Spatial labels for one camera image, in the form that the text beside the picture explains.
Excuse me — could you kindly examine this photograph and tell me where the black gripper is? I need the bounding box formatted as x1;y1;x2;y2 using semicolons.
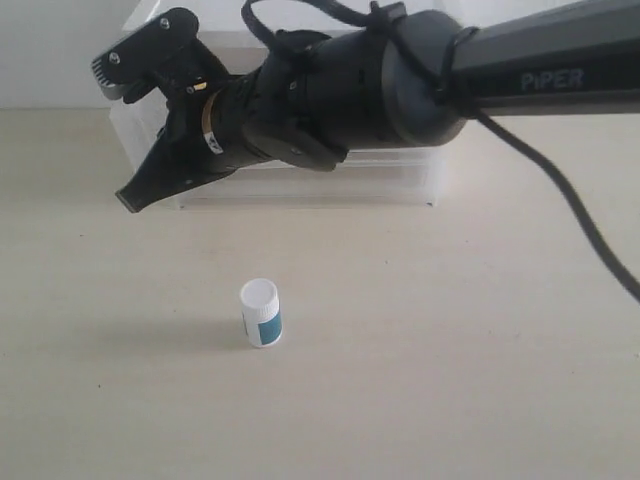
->
114;64;241;215

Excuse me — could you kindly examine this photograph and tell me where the white pill bottle teal label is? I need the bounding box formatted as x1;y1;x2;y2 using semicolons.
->
239;278;283;348

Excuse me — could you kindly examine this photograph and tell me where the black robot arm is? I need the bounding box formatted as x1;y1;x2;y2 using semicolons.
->
105;1;639;213

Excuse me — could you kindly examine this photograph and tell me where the white plastic drawer cabinet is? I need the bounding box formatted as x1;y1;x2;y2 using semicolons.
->
109;1;446;207

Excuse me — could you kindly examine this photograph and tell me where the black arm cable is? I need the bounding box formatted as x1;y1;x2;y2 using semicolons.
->
241;0;640;304

